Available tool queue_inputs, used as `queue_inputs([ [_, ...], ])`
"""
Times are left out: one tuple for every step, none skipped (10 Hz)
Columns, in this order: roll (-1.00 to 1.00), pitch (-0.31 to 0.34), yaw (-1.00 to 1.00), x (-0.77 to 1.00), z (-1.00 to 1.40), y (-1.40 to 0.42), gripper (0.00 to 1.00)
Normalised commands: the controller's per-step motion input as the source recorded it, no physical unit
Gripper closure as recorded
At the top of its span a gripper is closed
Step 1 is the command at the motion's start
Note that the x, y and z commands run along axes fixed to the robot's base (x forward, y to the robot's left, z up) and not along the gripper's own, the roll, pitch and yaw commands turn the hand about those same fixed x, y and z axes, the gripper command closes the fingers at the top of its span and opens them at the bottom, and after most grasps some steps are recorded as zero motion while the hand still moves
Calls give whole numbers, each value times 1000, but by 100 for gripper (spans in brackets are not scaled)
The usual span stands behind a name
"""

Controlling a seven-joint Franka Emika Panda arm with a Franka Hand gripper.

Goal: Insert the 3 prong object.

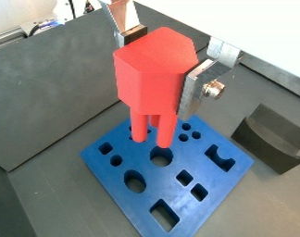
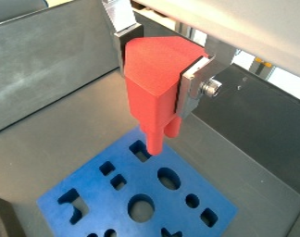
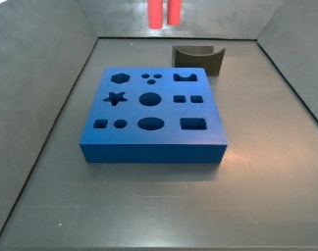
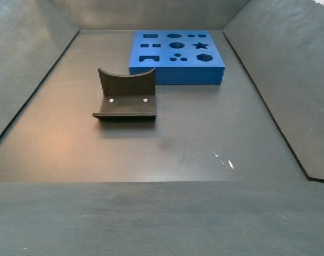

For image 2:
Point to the blue shape sorting board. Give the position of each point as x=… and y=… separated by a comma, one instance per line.
x=129, y=194

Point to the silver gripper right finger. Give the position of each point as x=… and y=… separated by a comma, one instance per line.
x=197, y=81

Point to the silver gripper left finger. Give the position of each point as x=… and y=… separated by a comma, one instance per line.
x=124, y=26

